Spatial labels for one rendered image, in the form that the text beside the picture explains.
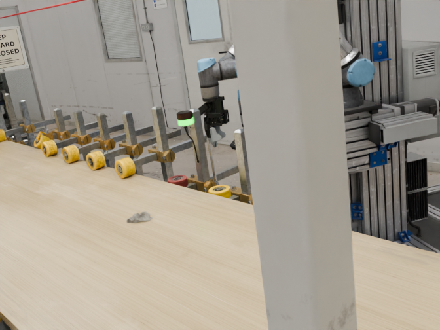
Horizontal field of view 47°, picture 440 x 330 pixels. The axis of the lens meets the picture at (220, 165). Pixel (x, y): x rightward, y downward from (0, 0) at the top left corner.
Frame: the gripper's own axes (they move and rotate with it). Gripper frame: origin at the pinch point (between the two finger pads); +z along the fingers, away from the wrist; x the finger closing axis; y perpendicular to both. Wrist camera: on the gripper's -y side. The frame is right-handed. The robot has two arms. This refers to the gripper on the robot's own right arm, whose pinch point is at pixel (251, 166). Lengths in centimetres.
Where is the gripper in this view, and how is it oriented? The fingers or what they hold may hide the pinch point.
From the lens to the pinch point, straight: 231.0
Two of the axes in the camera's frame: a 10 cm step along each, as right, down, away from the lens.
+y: 7.3, -3.0, 6.2
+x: -6.7, -1.3, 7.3
